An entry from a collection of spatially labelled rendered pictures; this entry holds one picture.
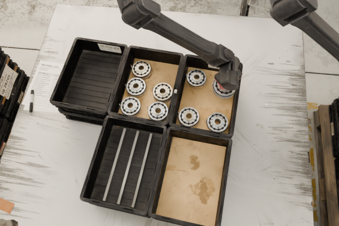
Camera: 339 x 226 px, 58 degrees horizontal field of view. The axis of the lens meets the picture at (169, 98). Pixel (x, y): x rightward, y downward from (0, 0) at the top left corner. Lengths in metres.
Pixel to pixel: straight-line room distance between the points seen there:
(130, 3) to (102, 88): 0.80
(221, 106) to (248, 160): 0.31
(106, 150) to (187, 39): 0.74
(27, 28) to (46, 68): 1.27
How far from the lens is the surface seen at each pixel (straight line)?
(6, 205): 1.81
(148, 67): 1.64
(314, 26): 1.00
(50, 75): 1.96
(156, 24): 0.96
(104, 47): 1.72
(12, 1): 3.53
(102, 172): 1.51
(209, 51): 1.10
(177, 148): 1.49
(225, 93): 1.37
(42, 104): 1.89
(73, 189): 1.68
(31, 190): 1.76
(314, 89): 2.72
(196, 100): 1.57
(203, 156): 1.48
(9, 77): 2.48
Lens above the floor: 2.26
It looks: 65 degrees down
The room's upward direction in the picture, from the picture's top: 7 degrees counter-clockwise
